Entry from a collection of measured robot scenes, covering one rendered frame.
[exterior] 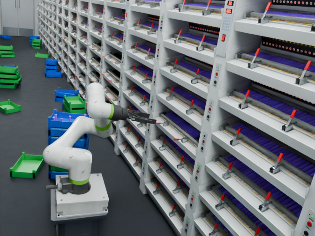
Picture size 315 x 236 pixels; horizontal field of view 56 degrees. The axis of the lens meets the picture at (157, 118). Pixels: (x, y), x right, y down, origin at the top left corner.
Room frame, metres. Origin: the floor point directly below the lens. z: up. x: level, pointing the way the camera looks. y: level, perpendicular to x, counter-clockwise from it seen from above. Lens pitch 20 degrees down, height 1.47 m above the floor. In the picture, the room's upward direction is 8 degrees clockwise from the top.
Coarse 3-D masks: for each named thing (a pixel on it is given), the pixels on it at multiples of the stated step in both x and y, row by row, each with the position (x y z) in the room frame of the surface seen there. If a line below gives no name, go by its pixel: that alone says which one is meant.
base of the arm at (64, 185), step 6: (60, 180) 1.52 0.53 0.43; (66, 180) 1.52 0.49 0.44; (48, 186) 1.46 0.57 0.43; (54, 186) 1.47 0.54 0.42; (60, 186) 1.48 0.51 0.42; (66, 186) 1.48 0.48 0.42; (72, 186) 1.50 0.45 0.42; (78, 186) 1.49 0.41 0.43; (84, 186) 1.51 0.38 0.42; (90, 186) 1.56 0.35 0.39; (66, 192) 1.47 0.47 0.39; (72, 192) 1.48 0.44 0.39; (78, 192) 1.48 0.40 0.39; (84, 192) 1.50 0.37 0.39
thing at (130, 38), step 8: (128, 16) 2.73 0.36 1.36; (136, 16) 2.76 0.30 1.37; (144, 16) 2.80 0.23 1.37; (128, 32) 2.73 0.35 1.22; (128, 40) 2.74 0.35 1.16; (136, 40) 2.77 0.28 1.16; (144, 40) 2.81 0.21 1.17; (128, 56) 2.74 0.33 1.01; (128, 64) 2.75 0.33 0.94; (120, 72) 2.81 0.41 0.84; (120, 80) 2.79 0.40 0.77; (128, 80) 2.75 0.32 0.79; (120, 88) 2.78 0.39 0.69; (120, 104) 2.74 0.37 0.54; (120, 120) 2.73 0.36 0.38; (120, 136) 2.74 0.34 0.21; (120, 152) 2.75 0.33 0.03
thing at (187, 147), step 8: (152, 112) 2.10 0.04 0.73; (160, 112) 2.14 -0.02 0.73; (168, 112) 2.17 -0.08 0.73; (160, 120) 2.06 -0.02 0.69; (160, 128) 2.01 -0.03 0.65; (168, 128) 1.93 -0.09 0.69; (168, 136) 1.90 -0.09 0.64; (176, 136) 1.82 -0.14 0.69; (184, 144) 1.71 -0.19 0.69; (192, 144) 1.70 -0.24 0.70; (192, 152) 1.62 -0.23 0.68
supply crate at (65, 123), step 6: (54, 114) 2.34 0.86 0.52; (60, 114) 2.36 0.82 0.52; (66, 114) 2.36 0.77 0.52; (72, 114) 2.37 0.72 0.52; (78, 114) 2.38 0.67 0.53; (48, 120) 2.16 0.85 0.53; (54, 120) 2.17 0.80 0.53; (66, 120) 2.32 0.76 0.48; (72, 120) 2.33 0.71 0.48; (54, 126) 2.16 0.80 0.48; (60, 126) 2.17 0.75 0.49; (66, 126) 2.18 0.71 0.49
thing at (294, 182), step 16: (224, 128) 1.51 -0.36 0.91; (240, 128) 1.37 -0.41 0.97; (256, 128) 1.45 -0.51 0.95; (224, 144) 1.40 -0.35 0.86; (240, 144) 1.36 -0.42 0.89; (256, 144) 1.31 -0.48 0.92; (272, 144) 1.30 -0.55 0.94; (240, 160) 1.29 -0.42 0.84; (256, 160) 1.22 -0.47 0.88; (272, 160) 1.19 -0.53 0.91; (288, 160) 1.17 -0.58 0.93; (304, 160) 1.16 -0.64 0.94; (272, 176) 1.10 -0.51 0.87; (288, 176) 1.09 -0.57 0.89; (304, 176) 1.06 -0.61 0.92; (288, 192) 1.03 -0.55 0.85; (304, 192) 0.99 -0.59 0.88
